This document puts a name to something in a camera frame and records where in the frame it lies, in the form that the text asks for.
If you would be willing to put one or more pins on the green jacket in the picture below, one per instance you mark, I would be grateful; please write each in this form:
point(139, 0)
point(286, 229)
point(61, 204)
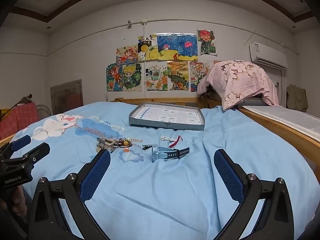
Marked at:
point(297, 97)

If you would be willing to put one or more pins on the grey shallow cardboard box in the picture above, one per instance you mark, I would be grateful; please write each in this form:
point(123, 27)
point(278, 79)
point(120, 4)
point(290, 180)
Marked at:
point(140, 123)

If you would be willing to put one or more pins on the small brown door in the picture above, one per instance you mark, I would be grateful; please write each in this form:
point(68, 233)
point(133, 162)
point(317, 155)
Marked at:
point(66, 97)

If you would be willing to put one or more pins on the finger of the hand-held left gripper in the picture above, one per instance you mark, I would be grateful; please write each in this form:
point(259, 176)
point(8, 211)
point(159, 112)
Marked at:
point(21, 141)
point(37, 152)

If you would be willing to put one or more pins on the white hair clip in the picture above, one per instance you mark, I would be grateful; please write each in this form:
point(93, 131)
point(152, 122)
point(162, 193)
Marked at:
point(166, 138)

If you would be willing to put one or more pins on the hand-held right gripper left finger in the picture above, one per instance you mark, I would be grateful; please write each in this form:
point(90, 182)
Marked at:
point(96, 172)

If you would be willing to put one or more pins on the white air conditioner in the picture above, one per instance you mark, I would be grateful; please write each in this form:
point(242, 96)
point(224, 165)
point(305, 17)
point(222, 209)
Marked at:
point(267, 53)

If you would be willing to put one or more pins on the blue printed bedsheet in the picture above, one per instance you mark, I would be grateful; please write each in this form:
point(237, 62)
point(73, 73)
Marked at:
point(162, 192)

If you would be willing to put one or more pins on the red plaid cloth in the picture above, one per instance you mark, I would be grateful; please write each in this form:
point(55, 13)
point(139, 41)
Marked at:
point(17, 120)

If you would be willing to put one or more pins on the white mattress pad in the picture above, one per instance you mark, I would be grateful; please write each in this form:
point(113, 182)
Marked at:
point(287, 117)

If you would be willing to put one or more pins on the pink floral blanket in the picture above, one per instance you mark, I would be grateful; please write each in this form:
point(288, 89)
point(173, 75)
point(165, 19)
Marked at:
point(240, 80)

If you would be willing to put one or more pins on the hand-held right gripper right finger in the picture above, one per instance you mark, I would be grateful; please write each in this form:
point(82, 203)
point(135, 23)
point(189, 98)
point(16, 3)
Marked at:
point(228, 175)

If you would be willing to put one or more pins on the group of colourful wall drawings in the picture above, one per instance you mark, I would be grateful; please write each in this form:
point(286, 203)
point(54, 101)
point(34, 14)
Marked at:
point(175, 47)

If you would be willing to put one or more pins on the blue wrist watch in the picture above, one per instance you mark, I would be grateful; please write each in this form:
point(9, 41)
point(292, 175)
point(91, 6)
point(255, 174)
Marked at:
point(157, 153)

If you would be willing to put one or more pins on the person's left hand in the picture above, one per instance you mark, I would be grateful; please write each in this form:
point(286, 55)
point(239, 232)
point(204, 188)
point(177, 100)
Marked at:
point(18, 202)

